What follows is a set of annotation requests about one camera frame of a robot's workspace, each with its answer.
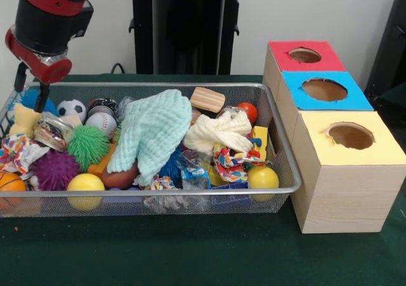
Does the red ball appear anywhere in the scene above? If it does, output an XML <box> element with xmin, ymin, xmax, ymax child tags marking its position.
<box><xmin>236</xmin><ymin>102</ymin><xmax>258</xmax><ymax>124</ymax></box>

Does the dark green table cloth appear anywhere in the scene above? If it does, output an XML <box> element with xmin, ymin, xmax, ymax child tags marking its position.
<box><xmin>0</xmin><ymin>73</ymin><xmax>406</xmax><ymax>286</ymax></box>

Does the clear plastic jar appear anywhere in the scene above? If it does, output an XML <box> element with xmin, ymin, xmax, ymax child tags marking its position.
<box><xmin>33</xmin><ymin>111</ymin><xmax>74</xmax><ymax>153</ymax></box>

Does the blue spiky puffer toy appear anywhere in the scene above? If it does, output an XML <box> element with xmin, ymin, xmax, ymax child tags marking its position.
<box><xmin>8</xmin><ymin>88</ymin><xmax>58</xmax><ymax>115</ymax></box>

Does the yellow plush duck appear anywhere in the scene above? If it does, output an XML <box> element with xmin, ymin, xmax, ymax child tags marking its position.
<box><xmin>9</xmin><ymin>103</ymin><xmax>42</xmax><ymax>138</ymax></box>

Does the wooden box with three holes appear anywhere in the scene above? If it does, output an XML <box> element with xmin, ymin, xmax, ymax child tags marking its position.
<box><xmin>263</xmin><ymin>40</ymin><xmax>406</xmax><ymax>235</ymax></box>

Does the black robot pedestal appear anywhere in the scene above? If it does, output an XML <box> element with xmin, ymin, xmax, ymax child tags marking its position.
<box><xmin>122</xmin><ymin>0</ymin><xmax>256</xmax><ymax>75</ymax></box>

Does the clear mesh bin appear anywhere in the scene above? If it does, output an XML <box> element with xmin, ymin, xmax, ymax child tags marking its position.
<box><xmin>0</xmin><ymin>82</ymin><xmax>304</xmax><ymax>219</ymax></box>

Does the yellow ball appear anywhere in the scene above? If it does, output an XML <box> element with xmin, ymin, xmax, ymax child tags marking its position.
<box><xmin>66</xmin><ymin>173</ymin><xmax>106</xmax><ymax>211</ymax></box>
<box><xmin>247</xmin><ymin>165</ymin><xmax>280</xmax><ymax>201</ymax></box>

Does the black chair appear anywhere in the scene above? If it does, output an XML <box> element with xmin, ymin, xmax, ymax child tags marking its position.
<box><xmin>364</xmin><ymin>0</ymin><xmax>406</xmax><ymax>109</ymax></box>

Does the mint green cloth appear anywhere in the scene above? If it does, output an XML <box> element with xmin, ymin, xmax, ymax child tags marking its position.
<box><xmin>107</xmin><ymin>89</ymin><xmax>193</xmax><ymax>187</ymax></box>

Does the striped wooden block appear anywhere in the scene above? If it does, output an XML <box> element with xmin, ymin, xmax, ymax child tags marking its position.
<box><xmin>189</xmin><ymin>86</ymin><xmax>226</xmax><ymax>114</ymax></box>

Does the orange toy basketball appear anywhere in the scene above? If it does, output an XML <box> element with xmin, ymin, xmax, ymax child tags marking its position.
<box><xmin>0</xmin><ymin>171</ymin><xmax>28</xmax><ymax>192</ymax></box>

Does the cream cloth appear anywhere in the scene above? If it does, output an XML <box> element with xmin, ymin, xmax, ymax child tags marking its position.
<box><xmin>182</xmin><ymin>110</ymin><xmax>254</xmax><ymax>156</ymax></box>

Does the white toy baseball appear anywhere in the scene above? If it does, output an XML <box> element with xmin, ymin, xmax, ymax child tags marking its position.
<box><xmin>85</xmin><ymin>112</ymin><xmax>118</xmax><ymax>140</ymax></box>

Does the polka dot cloth toy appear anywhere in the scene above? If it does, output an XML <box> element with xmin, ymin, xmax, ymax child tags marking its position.
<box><xmin>0</xmin><ymin>133</ymin><xmax>51</xmax><ymax>176</ymax></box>
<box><xmin>213</xmin><ymin>142</ymin><xmax>270</xmax><ymax>183</ymax></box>

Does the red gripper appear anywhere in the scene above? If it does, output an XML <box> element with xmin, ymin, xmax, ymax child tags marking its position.
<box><xmin>4</xmin><ymin>25</ymin><xmax>73</xmax><ymax>114</ymax></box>

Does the green spiky puffer toy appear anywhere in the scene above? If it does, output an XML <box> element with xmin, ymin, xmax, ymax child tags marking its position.
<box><xmin>66</xmin><ymin>124</ymin><xmax>111</xmax><ymax>172</ymax></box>

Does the toy soccer ball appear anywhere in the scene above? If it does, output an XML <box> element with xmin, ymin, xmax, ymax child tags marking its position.
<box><xmin>56</xmin><ymin>99</ymin><xmax>88</xmax><ymax>122</ymax></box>

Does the purple spiky ball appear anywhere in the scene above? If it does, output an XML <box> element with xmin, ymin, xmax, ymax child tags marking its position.
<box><xmin>31</xmin><ymin>151</ymin><xmax>82</xmax><ymax>192</ymax></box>

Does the black cable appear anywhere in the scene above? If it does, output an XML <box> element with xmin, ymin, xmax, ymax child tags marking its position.
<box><xmin>110</xmin><ymin>63</ymin><xmax>137</xmax><ymax>75</ymax></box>

